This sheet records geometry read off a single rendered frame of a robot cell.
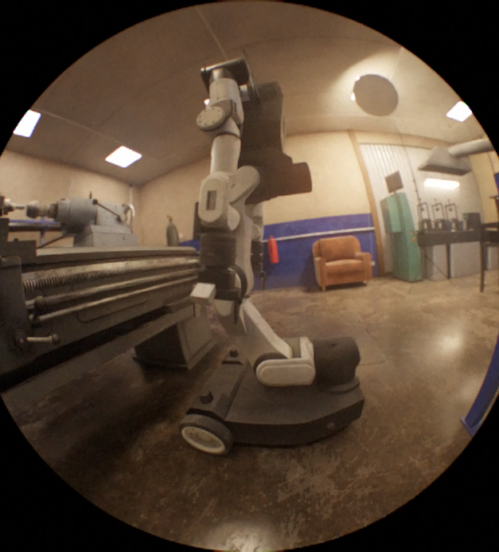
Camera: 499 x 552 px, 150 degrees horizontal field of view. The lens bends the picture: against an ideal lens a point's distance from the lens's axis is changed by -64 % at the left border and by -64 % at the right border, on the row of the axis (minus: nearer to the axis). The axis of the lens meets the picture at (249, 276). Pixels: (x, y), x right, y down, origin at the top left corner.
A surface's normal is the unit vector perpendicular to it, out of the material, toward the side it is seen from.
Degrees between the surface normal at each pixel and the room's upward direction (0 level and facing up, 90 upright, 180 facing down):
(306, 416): 0
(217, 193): 90
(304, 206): 90
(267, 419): 0
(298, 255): 90
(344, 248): 95
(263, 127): 115
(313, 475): 0
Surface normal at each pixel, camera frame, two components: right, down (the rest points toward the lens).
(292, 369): -0.22, 0.11
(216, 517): -0.14, -0.99
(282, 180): -0.15, 0.49
